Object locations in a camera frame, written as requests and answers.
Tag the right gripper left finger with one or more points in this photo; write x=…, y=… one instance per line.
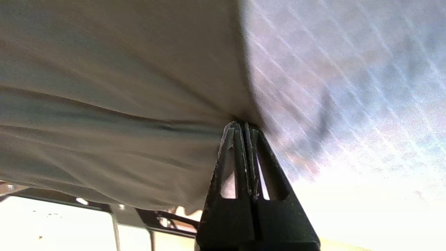
x=226, y=223

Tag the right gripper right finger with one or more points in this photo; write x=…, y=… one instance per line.
x=285, y=223

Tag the black printed t-shirt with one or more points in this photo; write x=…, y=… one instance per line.
x=122, y=87

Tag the blue bed sheet mattress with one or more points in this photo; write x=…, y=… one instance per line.
x=348, y=87

